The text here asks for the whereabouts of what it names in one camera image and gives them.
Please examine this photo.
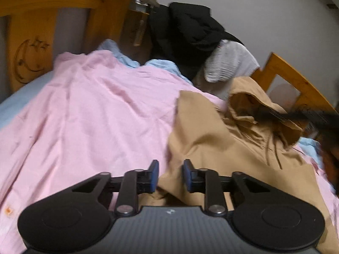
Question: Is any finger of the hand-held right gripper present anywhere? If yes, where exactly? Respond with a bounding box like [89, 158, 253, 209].
[254, 108, 308, 128]

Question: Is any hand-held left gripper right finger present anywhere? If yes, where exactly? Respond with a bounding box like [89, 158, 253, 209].
[182, 159, 268, 216]

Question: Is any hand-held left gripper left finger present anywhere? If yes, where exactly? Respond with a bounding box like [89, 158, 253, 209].
[71, 159, 160, 216]

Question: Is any tan hooded coat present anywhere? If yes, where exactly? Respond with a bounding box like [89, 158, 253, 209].
[156, 76, 339, 254]

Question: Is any white ribbed garment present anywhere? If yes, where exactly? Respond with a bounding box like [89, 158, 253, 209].
[196, 40, 260, 96]

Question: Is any pink bed sheet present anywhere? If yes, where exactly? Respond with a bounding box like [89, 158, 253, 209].
[0, 50, 339, 254]

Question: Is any black padded jacket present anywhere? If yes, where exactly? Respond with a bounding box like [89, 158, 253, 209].
[147, 2, 244, 81]

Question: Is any wooden bed frame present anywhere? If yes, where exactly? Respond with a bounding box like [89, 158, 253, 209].
[0, 0, 339, 117]

